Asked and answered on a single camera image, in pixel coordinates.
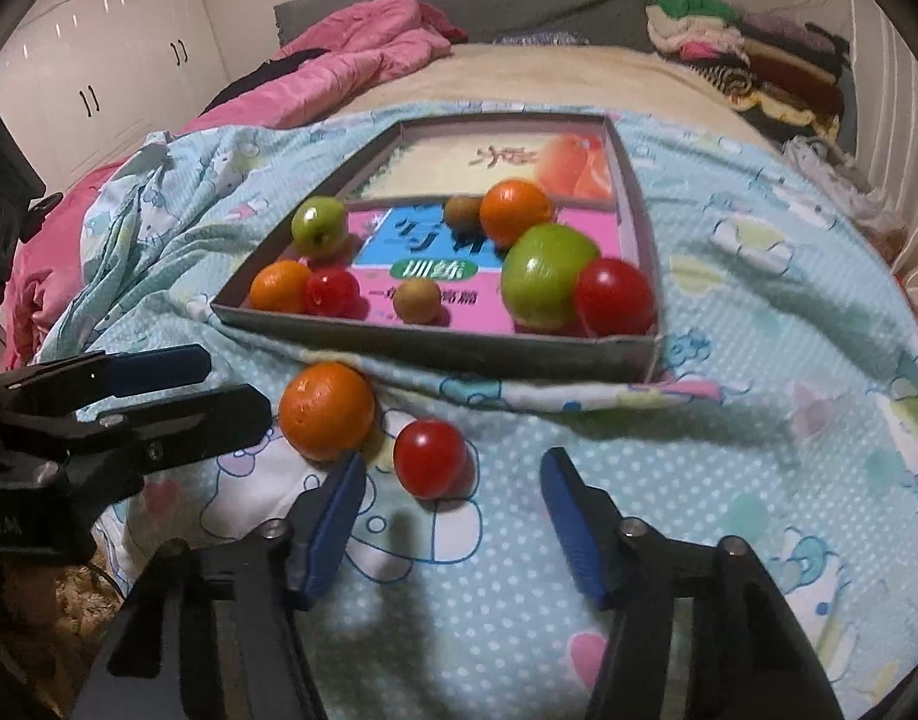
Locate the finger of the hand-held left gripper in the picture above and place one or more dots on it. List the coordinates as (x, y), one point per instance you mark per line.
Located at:
(159, 369)
(196, 424)

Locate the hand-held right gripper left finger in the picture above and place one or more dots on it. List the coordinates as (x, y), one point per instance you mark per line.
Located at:
(335, 532)

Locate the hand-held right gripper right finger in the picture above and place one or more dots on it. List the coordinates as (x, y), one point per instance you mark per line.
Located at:
(571, 532)

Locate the red cherry tomato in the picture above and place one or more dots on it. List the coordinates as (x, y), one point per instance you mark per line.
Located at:
(615, 296)
(331, 291)
(431, 457)

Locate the orange mandarin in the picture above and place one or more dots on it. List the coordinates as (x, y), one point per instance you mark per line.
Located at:
(326, 411)
(515, 211)
(279, 286)

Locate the shallow grey cardboard box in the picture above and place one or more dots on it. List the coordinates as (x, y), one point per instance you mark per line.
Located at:
(466, 352)

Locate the small green apple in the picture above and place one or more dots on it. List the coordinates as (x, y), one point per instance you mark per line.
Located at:
(319, 225)

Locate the small brown round fruit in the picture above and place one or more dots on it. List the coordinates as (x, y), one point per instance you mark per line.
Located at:
(418, 300)
(464, 211)

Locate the large green apple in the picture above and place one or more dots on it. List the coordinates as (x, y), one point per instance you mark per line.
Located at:
(545, 274)

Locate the white and pink pen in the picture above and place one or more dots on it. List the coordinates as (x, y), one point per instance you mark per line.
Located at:
(680, 390)

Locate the blue cartoon printed bedsheet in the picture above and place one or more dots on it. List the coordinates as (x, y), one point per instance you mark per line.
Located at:
(729, 427)

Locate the pink and blue book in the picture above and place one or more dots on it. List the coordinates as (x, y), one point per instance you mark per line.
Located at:
(474, 304)

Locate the black garment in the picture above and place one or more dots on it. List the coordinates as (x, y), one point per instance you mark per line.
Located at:
(249, 82)

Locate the white wardrobe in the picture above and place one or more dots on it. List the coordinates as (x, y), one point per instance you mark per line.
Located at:
(106, 52)

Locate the beige and orange book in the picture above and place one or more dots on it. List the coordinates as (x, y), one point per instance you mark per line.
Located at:
(429, 161)

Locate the pink quilt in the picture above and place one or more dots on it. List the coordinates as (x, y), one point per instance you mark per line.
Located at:
(354, 52)

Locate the white crumpled garment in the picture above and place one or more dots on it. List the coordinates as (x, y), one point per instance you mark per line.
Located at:
(841, 172)

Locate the beige blanket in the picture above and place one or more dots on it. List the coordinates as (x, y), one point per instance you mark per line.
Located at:
(579, 75)

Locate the dark patterned pillow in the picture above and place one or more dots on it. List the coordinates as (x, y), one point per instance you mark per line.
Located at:
(541, 37)

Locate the pile of folded clothes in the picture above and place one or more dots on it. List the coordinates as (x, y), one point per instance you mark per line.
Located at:
(766, 67)

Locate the cream satin curtain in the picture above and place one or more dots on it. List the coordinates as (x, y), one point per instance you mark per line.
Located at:
(901, 127)

